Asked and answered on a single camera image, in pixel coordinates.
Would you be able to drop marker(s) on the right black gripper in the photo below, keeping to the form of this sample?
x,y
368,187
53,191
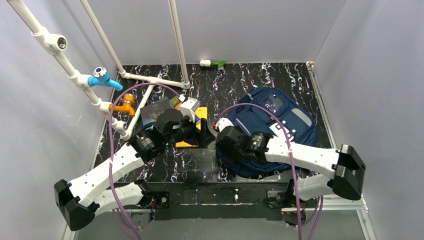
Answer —
x,y
224,142

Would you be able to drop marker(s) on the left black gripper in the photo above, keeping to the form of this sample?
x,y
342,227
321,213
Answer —
x,y
201,133

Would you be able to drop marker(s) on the navy blue backpack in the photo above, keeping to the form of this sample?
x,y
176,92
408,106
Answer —
x,y
271,111

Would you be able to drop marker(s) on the dark blue hardcover book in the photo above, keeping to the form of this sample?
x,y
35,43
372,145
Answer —
x,y
150,113

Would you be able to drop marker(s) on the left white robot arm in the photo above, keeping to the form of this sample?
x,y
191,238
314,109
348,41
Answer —
x,y
86,197

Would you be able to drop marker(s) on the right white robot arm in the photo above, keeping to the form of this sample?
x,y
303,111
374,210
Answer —
x,y
340,171

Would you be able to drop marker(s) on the yellow notebook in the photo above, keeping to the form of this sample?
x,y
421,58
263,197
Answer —
x,y
201,112

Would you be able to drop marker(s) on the blue orange paperback book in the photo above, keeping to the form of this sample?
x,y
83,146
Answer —
x,y
177,101

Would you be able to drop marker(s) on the orange plastic tap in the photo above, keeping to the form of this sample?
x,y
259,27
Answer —
x,y
126,107

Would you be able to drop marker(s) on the green white pipe fitting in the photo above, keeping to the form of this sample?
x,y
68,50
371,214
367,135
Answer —
x,y
219,65

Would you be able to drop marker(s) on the blue plastic tap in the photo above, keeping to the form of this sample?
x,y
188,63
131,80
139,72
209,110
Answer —
x,y
101,77

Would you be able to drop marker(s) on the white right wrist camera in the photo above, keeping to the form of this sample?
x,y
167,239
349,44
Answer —
x,y
221,124

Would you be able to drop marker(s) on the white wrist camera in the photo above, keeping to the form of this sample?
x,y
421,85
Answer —
x,y
189,107
221,124

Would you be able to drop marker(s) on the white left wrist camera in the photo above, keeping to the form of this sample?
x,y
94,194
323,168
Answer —
x,y
189,107

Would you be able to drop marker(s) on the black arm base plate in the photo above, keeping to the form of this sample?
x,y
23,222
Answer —
x,y
214,200

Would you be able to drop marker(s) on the white pvc pipe frame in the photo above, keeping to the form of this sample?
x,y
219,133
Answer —
x,y
37,100

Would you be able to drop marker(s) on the aluminium rail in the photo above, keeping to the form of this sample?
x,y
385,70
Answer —
x,y
345,219

